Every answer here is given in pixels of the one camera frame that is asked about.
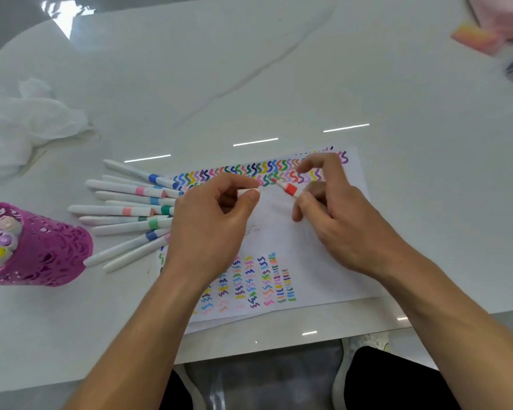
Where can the bunch of white markers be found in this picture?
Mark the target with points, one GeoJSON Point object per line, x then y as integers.
{"type": "Point", "coordinates": [111, 209]}

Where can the pink yellow eraser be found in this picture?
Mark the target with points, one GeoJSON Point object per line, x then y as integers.
{"type": "Point", "coordinates": [474, 38]}

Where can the crumpled white tissue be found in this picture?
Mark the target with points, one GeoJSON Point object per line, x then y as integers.
{"type": "Point", "coordinates": [30, 119]}

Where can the red banded white marker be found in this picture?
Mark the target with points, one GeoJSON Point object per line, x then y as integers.
{"type": "Point", "coordinates": [290, 189]}

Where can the person's left hand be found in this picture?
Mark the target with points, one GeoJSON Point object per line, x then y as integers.
{"type": "Point", "coordinates": [205, 239]}

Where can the pink perforated pen holder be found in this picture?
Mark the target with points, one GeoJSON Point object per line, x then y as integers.
{"type": "Point", "coordinates": [55, 256]}

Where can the person's right forearm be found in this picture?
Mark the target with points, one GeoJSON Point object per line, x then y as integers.
{"type": "Point", "coordinates": [453, 337]}

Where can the person's right white shoe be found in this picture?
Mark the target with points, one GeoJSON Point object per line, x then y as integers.
{"type": "Point", "coordinates": [346, 362]}

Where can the person's right hand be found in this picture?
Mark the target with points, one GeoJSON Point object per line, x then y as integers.
{"type": "Point", "coordinates": [355, 230]}

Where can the purple banded white marker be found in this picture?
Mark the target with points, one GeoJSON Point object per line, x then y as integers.
{"type": "Point", "coordinates": [4, 241]}

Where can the person's left forearm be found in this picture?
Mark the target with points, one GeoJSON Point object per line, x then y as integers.
{"type": "Point", "coordinates": [128, 354]}

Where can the peach banded white marker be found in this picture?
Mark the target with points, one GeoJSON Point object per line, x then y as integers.
{"type": "Point", "coordinates": [7, 224]}

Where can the black trousers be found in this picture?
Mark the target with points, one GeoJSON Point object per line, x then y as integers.
{"type": "Point", "coordinates": [402, 384]}

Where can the pink pencil case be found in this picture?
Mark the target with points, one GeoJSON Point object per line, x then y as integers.
{"type": "Point", "coordinates": [504, 12]}

